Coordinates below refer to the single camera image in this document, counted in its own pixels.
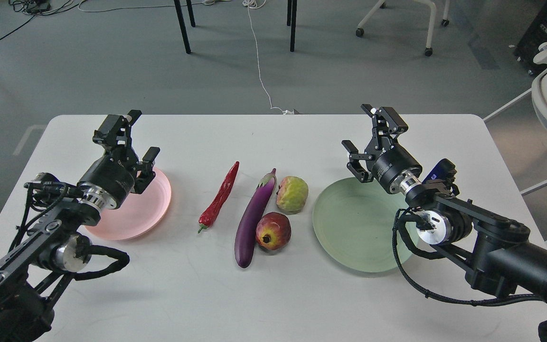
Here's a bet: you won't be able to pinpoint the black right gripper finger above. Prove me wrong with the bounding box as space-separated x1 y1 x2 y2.
361 104 408 153
341 139 374 183

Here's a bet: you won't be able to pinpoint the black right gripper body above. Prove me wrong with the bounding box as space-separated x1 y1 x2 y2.
370 144 423 194

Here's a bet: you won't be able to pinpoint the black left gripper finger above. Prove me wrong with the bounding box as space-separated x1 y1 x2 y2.
93 110 142 160
134 146 160 194

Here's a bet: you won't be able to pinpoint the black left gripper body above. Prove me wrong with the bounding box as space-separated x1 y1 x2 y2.
77 155 139 210

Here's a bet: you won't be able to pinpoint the green yellow fruit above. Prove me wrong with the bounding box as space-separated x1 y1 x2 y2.
276 176 309 214

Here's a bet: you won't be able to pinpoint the red chili pepper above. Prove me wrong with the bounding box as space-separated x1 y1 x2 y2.
198 161 240 234

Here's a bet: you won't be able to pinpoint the red pomegranate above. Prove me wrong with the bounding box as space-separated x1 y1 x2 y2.
255 212 292 251

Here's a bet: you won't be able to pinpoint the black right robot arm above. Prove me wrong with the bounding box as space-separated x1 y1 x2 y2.
342 104 547 342

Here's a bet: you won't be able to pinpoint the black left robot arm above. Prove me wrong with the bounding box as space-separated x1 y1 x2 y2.
0 110 160 342

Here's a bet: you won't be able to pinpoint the pink plate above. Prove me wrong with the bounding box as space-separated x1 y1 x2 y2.
85 167 173 241

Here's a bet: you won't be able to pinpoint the green plate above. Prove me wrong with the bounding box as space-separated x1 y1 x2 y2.
312 178 406 273

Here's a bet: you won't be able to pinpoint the white office chair base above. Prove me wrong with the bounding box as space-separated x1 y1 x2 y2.
355 0 451 57

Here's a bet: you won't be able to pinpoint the purple eggplant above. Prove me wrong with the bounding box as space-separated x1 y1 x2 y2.
234 168 276 268

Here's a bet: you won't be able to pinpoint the black table legs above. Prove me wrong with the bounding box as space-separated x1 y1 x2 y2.
173 0 298 55

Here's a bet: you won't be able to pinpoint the black cabinet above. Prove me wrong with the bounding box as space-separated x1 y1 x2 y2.
514 0 547 76

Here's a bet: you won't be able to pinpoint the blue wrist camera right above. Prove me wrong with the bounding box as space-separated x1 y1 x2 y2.
424 158 457 187

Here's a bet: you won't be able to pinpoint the black cables on floor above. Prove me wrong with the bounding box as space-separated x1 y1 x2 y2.
0 0 89 55

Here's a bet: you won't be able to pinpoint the white cable on floor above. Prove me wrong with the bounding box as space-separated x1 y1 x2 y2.
242 0 298 115

